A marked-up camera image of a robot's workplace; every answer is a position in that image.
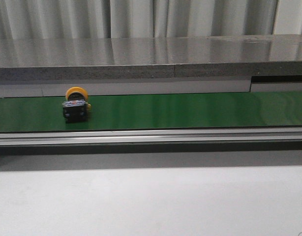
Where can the yellow push button switch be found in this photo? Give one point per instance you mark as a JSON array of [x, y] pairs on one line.
[[76, 107]]

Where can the green conveyor belt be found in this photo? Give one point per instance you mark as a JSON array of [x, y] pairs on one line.
[[156, 111]]

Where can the white pleated curtain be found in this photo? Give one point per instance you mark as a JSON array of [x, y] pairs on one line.
[[46, 19]]

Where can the aluminium front conveyor rail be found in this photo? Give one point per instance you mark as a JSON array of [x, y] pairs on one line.
[[161, 136]]

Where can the grey rear conveyor side rail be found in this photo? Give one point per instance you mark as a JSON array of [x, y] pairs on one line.
[[153, 86]]

